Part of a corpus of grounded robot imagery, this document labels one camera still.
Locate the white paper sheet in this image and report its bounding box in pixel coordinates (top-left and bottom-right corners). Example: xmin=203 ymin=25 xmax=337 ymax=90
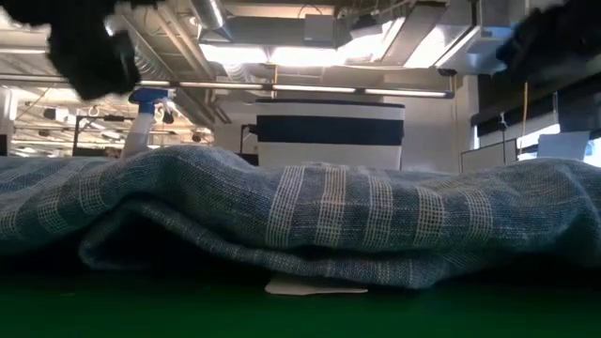
xmin=536 ymin=130 xmax=592 ymax=161

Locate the yellow hanging cable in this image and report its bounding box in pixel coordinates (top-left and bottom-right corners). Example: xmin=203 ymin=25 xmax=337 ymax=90
xmin=519 ymin=82 xmax=530 ymax=145

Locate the navy striped laundry basket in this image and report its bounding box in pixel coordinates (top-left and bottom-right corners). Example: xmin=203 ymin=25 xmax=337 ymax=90
xmin=254 ymin=97 xmax=407 ymax=171

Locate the silver ventilation duct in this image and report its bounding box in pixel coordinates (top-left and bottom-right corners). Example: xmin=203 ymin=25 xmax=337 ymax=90
xmin=190 ymin=0 xmax=231 ymax=34

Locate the green table mat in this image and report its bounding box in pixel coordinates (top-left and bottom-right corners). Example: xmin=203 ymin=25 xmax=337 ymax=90
xmin=0 ymin=262 xmax=601 ymax=338

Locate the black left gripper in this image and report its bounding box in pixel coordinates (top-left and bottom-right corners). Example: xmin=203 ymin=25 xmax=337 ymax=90
xmin=45 ymin=23 xmax=143 ymax=102

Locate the dark grey striped garment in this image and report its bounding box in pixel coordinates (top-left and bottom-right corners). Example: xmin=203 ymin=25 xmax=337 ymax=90
xmin=0 ymin=144 xmax=601 ymax=290

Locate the cream paper garment tag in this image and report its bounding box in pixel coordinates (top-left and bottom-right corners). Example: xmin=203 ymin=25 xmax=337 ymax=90
xmin=264 ymin=276 xmax=370 ymax=298

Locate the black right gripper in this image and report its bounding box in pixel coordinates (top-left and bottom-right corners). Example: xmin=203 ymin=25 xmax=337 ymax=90
xmin=496 ymin=0 xmax=601 ymax=85

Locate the clear spray bottle blue trigger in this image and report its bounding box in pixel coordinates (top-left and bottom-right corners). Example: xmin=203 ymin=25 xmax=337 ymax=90
xmin=120 ymin=87 xmax=176 ymax=161

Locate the grey monitor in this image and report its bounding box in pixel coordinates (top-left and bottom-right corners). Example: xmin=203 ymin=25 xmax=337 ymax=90
xmin=459 ymin=138 xmax=518 ymax=174

